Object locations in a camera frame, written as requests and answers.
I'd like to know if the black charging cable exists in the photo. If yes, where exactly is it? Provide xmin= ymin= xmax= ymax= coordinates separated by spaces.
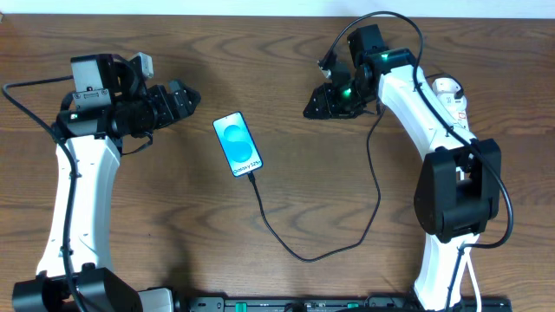
xmin=246 ymin=72 xmax=465 ymax=263

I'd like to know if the blue Galaxy smartphone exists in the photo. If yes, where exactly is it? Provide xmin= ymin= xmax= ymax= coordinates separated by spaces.
xmin=212 ymin=111 xmax=264 ymax=178

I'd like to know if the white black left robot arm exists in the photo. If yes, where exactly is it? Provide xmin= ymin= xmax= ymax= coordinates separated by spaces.
xmin=12 ymin=53 xmax=201 ymax=311

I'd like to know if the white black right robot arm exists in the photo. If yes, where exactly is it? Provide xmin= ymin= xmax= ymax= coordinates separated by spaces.
xmin=304 ymin=24 xmax=506 ymax=311

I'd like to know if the white power strip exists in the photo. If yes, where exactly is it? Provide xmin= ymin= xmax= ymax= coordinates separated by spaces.
xmin=432 ymin=76 xmax=475 ymax=142

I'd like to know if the white power strip cord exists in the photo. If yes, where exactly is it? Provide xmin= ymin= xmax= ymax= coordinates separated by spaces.
xmin=461 ymin=250 xmax=483 ymax=312

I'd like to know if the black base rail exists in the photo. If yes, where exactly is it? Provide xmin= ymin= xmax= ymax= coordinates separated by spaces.
xmin=173 ymin=295 xmax=511 ymax=312

